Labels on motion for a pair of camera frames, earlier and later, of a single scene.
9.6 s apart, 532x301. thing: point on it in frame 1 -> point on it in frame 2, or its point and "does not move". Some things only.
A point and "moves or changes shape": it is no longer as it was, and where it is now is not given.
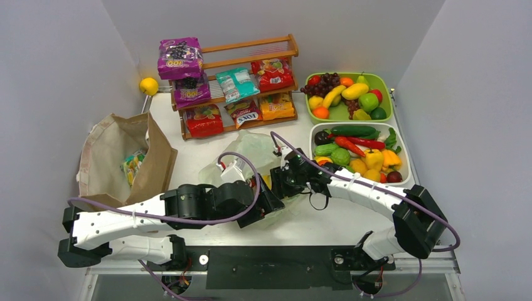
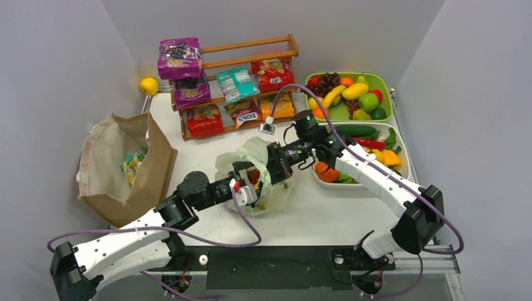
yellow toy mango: (354, 91) does not move
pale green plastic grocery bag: (258, 148) moves or changes shape
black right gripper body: (289, 184) -> (292, 155)
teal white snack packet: (238, 84) does not move
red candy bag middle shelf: (273, 74) does not move
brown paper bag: (123, 159) does not move
